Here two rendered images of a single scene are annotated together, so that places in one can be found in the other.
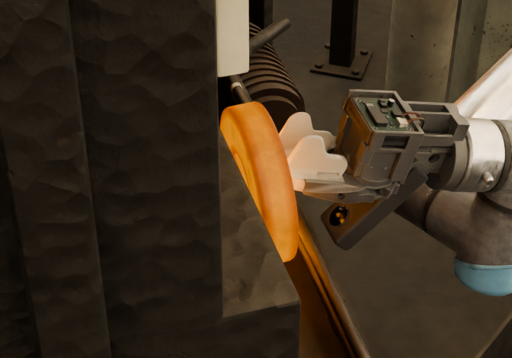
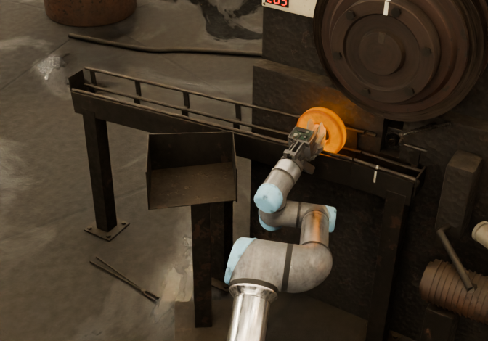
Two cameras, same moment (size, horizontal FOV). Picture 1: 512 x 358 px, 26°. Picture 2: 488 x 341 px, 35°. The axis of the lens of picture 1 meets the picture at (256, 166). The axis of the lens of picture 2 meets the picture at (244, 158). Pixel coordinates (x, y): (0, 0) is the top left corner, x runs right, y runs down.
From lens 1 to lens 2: 2.66 m
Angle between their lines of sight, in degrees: 97
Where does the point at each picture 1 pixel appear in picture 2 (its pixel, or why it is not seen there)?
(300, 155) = (310, 123)
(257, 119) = (322, 109)
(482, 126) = (284, 163)
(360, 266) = not seen: outside the picture
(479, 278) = not seen: hidden behind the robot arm
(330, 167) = not seen: hidden behind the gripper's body
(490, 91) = (314, 220)
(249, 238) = (274, 68)
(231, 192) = (289, 72)
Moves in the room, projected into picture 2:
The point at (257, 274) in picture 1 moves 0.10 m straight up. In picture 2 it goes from (264, 64) to (265, 35)
